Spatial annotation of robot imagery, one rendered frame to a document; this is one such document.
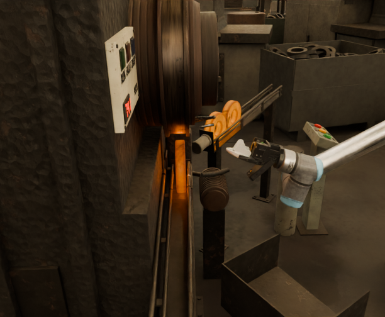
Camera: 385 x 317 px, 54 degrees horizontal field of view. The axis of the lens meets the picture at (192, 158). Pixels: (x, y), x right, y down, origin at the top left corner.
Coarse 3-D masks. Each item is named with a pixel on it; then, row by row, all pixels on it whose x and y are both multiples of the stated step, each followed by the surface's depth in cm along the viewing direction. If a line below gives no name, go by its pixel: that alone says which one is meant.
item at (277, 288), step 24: (240, 264) 96; (264, 264) 102; (240, 288) 88; (264, 288) 99; (288, 288) 100; (240, 312) 90; (264, 312) 82; (288, 312) 93; (312, 312) 93; (360, 312) 84
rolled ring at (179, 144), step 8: (176, 144) 128; (184, 144) 128; (176, 152) 125; (184, 152) 125; (176, 160) 124; (184, 160) 124; (176, 168) 124; (184, 168) 124; (176, 176) 125; (184, 176) 125; (176, 184) 126; (184, 184) 126
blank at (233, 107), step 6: (228, 102) 186; (234, 102) 186; (228, 108) 184; (234, 108) 188; (240, 108) 194; (228, 114) 184; (234, 114) 193; (240, 114) 195; (228, 120) 186; (234, 120) 193; (228, 126) 187
